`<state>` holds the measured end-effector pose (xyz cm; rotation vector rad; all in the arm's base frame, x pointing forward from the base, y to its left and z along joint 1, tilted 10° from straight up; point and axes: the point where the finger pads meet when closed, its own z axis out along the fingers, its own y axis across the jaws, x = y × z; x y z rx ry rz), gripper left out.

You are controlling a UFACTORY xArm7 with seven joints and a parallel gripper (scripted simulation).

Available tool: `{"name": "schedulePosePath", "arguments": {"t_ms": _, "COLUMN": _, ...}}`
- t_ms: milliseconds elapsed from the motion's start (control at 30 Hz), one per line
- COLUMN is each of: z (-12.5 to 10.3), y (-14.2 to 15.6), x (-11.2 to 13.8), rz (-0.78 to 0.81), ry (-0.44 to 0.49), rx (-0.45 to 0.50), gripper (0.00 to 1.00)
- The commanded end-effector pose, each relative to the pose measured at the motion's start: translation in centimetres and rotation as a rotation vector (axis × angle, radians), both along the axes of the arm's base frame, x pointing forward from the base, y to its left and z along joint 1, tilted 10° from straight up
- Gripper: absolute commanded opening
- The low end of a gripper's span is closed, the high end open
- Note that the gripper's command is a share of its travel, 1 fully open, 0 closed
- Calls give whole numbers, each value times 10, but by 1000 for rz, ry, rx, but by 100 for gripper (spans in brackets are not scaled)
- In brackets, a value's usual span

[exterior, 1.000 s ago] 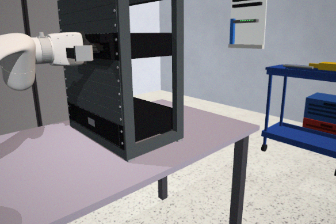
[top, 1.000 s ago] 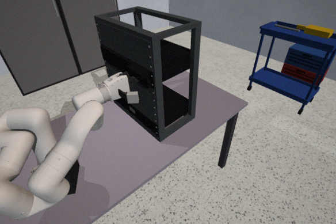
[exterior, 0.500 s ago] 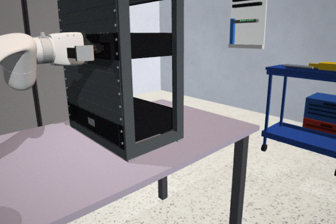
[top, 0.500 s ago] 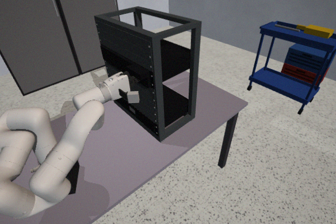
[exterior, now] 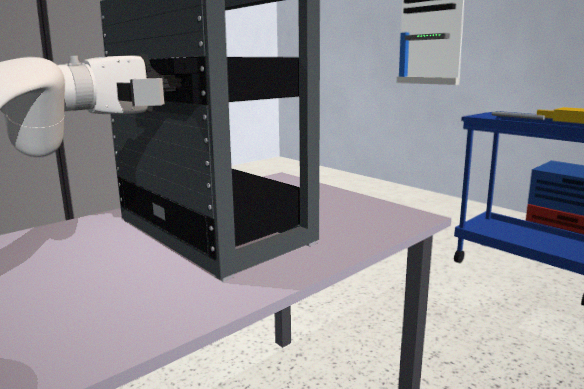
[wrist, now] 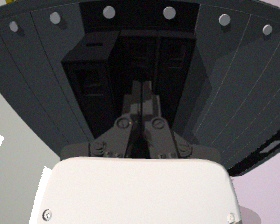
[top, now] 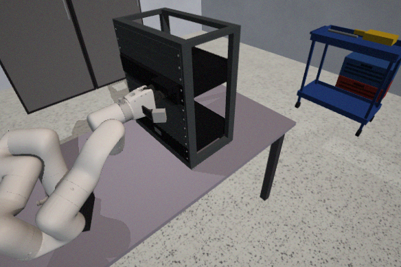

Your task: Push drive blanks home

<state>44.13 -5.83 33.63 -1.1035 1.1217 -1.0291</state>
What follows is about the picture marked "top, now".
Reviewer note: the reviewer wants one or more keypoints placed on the black server rack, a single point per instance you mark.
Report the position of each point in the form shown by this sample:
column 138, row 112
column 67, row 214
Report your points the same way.
column 174, row 66

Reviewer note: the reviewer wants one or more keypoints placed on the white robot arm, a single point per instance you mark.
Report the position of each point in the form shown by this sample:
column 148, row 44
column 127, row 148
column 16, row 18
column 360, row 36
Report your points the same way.
column 22, row 154

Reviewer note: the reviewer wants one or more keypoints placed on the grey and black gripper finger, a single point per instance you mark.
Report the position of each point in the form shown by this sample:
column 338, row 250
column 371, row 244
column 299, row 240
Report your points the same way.
column 158, row 99
column 156, row 93

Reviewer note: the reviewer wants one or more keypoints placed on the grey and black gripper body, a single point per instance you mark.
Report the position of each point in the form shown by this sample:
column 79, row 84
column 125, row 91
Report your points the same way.
column 137, row 98

